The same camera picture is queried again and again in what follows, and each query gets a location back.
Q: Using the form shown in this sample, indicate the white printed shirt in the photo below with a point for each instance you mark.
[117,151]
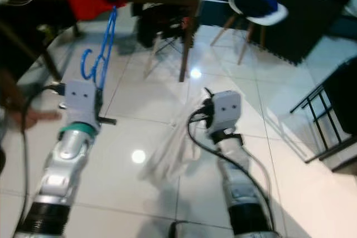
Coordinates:
[173,149]

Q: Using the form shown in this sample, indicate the blue plastic clothes hanger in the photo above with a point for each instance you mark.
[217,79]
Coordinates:
[110,32]

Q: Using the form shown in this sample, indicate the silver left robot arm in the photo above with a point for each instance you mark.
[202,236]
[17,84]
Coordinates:
[70,154]

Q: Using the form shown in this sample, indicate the person bare hand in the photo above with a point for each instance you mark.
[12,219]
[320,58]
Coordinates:
[33,117]

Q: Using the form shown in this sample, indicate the black bag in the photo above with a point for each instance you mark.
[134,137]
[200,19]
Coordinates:
[159,23]

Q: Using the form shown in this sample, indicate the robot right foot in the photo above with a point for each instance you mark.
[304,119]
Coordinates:
[181,230]

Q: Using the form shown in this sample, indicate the navy blue folded cloth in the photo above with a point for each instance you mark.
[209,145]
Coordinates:
[254,4]

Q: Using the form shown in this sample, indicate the red garment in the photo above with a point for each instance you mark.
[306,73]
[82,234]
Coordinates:
[89,1]

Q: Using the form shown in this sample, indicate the black foam floor mat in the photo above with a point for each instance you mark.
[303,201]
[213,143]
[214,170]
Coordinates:
[301,32]

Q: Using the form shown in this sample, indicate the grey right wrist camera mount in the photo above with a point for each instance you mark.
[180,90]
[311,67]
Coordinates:
[226,110]

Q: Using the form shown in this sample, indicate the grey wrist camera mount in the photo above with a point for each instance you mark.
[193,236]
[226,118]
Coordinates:
[226,110]
[81,101]

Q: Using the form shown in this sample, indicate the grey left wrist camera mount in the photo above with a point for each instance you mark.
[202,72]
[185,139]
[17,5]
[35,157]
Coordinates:
[81,101]

